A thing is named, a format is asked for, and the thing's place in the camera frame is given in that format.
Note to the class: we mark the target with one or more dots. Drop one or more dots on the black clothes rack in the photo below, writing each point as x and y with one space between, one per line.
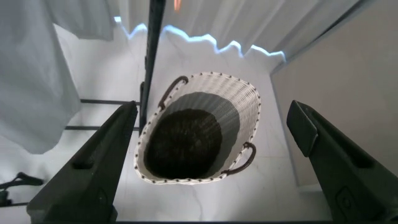
154 46

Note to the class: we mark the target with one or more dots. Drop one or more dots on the white curtain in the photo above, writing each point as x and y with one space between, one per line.
248 18

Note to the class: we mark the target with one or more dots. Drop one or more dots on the white laundry basket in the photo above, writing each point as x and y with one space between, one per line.
236 93

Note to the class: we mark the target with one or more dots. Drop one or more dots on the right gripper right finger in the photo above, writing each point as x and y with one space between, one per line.
335 161

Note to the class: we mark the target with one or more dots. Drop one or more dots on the pale grey shorts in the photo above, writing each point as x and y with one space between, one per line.
31 77

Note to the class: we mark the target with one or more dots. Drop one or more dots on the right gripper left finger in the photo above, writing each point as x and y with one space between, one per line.
99 180

